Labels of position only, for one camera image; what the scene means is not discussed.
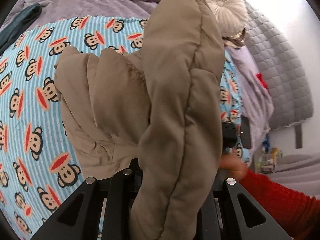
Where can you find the cluttered bedside items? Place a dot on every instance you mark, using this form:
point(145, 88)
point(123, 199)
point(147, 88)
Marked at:
point(266, 158)

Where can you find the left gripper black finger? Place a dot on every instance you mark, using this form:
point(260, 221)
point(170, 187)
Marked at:
point(134, 176)

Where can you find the person's right hand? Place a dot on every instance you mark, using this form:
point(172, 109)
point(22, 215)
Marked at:
point(235, 167)

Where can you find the tan puffer jacket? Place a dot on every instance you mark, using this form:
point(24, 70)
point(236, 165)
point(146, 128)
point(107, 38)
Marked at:
point(161, 105)

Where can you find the grey quilted bed cover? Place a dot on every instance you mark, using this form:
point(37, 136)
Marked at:
point(283, 72)

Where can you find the red sleeve right forearm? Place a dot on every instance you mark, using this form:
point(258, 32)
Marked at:
point(295, 212)

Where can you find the dark teal folded cloth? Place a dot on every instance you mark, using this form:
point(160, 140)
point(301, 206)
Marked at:
point(19, 25)

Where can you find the blue monkey print blanket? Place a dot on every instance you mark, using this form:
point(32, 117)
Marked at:
point(44, 192)

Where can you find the purple fleece blanket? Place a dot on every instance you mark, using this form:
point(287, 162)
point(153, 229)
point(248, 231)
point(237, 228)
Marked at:
point(100, 0)

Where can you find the round beige pleated cushion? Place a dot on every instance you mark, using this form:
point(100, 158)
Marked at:
point(231, 16)

